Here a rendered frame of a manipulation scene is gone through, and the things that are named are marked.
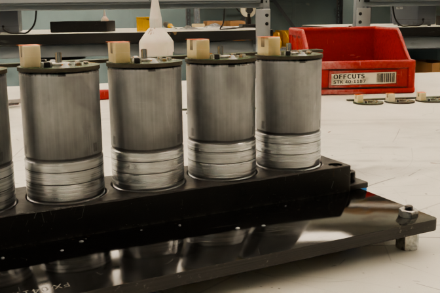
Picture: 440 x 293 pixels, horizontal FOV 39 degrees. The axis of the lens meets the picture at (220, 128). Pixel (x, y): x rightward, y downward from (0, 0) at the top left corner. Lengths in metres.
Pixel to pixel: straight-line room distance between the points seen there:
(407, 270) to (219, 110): 0.08
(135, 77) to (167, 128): 0.02
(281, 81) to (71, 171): 0.08
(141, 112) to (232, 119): 0.03
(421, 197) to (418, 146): 0.10
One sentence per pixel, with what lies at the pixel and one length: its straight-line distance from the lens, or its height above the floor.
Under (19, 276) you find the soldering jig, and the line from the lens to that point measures 0.18.
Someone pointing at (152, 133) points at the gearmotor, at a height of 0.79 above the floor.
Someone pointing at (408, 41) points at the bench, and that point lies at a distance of 2.93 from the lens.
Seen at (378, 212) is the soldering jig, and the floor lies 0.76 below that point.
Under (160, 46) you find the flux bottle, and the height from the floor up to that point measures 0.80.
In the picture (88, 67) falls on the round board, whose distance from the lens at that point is 0.19.
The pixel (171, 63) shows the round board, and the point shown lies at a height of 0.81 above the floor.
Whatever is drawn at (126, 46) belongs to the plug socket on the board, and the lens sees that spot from 0.20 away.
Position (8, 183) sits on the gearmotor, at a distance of 0.20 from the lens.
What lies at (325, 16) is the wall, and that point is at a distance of 4.96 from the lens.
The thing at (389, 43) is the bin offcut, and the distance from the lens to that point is 0.68.
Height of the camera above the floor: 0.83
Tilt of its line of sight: 11 degrees down
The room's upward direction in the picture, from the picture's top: 1 degrees counter-clockwise
